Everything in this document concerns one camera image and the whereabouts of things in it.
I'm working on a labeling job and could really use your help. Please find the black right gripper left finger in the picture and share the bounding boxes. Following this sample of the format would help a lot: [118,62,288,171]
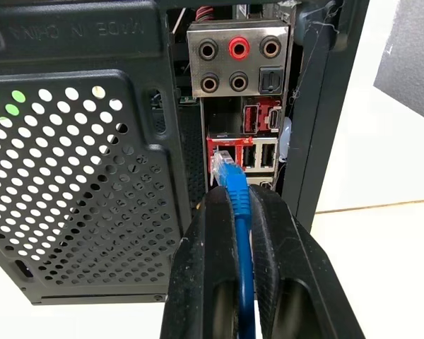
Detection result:
[160,186,242,339]

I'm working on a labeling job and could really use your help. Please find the blue ethernet cable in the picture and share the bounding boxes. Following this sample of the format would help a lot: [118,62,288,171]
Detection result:
[211,149,257,339]

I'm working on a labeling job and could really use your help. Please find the black computer tower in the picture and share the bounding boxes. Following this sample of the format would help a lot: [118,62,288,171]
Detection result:
[0,0,371,307]

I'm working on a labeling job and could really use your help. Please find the dark grey mat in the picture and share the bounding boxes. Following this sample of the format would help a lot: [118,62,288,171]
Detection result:
[372,0,424,126]

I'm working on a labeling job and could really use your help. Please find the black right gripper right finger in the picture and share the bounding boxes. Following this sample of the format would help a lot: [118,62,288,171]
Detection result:
[247,184,365,339]

